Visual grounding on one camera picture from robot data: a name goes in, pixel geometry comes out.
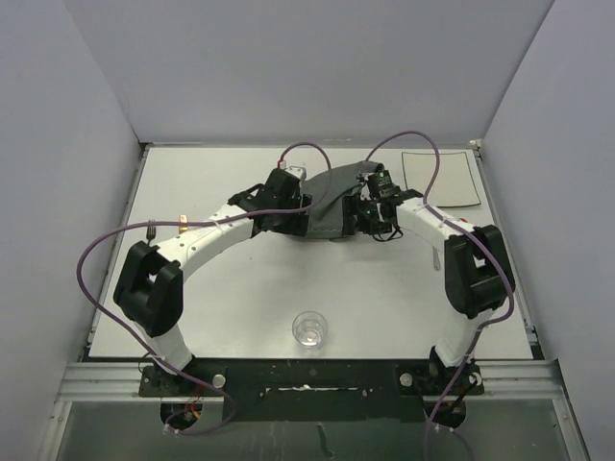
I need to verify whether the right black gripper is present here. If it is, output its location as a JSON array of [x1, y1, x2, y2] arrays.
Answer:
[[344, 195, 391, 237]]

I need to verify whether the grey cloth placemat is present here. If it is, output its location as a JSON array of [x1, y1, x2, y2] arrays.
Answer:
[[302, 160, 383, 240]]

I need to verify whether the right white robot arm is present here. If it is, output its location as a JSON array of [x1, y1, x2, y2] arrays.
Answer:
[[342, 185, 515, 393]]

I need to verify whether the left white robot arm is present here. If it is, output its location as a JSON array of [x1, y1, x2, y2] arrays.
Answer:
[[113, 167, 311, 395]]

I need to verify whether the silver table knife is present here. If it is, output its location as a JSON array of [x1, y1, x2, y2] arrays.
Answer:
[[432, 248, 441, 271]]

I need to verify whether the white rectangular plate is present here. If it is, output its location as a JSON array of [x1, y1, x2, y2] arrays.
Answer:
[[402, 152, 481, 208]]

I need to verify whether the copper coloured small object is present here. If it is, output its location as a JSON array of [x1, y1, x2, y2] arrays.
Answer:
[[178, 215, 188, 234]]

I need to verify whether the clear drinking glass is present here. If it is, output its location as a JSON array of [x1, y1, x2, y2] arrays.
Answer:
[[292, 311, 329, 351]]

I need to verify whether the black metal fork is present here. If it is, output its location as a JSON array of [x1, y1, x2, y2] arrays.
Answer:
[[145, 220, 157, 246]]

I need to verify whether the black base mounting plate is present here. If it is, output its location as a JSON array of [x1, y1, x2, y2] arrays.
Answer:
[[138, 358, 484, 430]]

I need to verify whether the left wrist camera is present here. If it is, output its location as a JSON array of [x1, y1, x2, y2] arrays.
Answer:
[[279, 162, 307, 182]]

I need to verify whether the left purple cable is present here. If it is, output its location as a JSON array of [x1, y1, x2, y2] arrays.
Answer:
[[77, 141, 332, 437]]

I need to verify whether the purple cable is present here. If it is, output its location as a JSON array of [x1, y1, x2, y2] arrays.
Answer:
[[366, 130, 516, 461], [77, 141, 332, 437]]

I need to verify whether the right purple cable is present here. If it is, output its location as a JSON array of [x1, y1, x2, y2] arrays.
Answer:
[[366, 130, 516, 461]]

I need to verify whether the aluminium frame rail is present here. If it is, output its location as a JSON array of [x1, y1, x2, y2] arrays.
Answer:
[[57, 359, 563, 402]]

